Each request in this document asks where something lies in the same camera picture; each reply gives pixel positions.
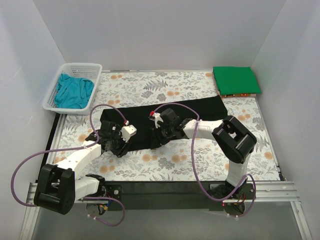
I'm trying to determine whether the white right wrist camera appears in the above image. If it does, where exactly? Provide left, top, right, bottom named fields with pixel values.
left=148, top=111, right=164, bottom=129

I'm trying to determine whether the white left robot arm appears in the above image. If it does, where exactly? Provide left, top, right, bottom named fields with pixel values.
left=33, top=120, right=137, bottom=215

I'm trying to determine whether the black t shirt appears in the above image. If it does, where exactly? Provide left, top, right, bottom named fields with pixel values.
left=100, top=96, right=228, bottom=152

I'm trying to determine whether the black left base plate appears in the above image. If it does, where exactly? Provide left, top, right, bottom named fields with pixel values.
left=79, top=184, right=123, bottom=201

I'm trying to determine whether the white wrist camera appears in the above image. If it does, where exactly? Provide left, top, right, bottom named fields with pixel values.
left=121, top=120, right=137, bottom=143
left=148, top=111, right=164, bottom=129

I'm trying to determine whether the white plastic basket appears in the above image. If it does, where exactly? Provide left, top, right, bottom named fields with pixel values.
left=42, top=62, right=103, bottom=116

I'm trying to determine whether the aluminium frame rail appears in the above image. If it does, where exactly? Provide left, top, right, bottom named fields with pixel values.
left=20, top=181, right=312, bottom=240

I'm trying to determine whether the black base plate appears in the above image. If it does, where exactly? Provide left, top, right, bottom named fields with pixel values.
left=207, top=183, right=254, bottom=201
left=79, top=184, right=123, bottom=201

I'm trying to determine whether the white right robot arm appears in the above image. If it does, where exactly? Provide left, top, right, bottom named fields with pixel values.
left=149, top=108, right=257, bottom=202

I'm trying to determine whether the folded green t shirt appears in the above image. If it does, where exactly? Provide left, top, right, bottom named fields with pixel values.
left=213, top=66, right=262, bottom=95

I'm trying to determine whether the teal t shirt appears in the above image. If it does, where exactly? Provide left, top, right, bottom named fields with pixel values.
left=53, top=73, right=95, bottom=109

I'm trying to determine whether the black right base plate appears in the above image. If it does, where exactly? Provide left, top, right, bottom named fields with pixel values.
left=207, top=183, right=254, bottom=201

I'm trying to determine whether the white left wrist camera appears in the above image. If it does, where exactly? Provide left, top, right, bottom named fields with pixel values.
left=121, top=120, right=137, bottom=143

